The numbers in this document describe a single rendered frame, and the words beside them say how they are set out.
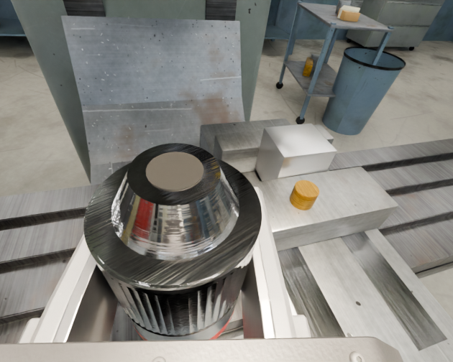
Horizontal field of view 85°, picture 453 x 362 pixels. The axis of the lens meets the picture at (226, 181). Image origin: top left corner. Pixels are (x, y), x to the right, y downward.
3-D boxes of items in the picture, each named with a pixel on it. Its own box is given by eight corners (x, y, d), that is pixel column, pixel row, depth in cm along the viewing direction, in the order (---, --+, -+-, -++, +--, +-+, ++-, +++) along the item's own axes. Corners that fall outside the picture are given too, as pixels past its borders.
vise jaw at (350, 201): (379, 228, 27) (400, 205, 24) (250, 258, 23) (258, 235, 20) (346, 189, 31) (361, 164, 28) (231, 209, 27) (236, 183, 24)
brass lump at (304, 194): (317, 208, 23) (324, 195, 21) (295, 212, 22) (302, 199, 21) (305, 191, 24) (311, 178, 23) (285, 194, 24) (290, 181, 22)
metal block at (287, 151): (317, 190, 29) (337, 150, 25) (270, 198, 28) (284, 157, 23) (296, 162, 33) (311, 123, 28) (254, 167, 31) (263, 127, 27)
